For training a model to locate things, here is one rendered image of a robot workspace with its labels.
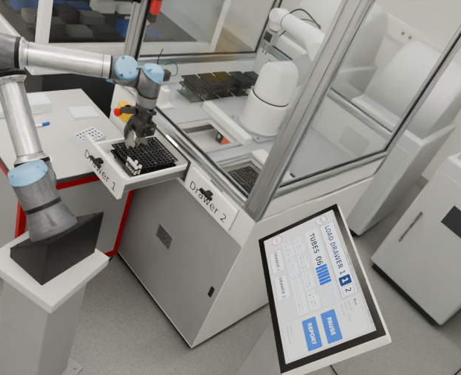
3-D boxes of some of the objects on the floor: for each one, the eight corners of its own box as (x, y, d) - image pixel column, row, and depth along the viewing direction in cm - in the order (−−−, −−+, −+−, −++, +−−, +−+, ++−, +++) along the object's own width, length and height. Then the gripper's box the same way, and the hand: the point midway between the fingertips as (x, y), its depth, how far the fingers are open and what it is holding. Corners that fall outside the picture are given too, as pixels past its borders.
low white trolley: (10, 306, 223) (21, 186, 179) (-40, 219, 251) (-40, 98, 207) (115, 265, 263) (146, 159, 219) (63, 195, 291) (80, 88, 247)
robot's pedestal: (31, 423, 188) (51, 310, 144) (-24, 379, 194) (-21, 257, 150) (83, 368, 212) (113, 257, 168) (32, 331, 217) (49, 213, 173)
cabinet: (188, 358, 234) (243, 250, 187) (86, 221, 280) (109, 108, 234) (302, 288, 298) (365, 195, 252) (204, 186, 345) (240, 92, 299)
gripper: (140, 113, 168) (128, 160, 180) (164, 110, 175) (152, 155, 188) (127, 100, 172) (117, 146, 184) (152, 97, 179) (140, 142, 192)
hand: (131, 143), depth 186 cm, fingers open, 3 cm apart
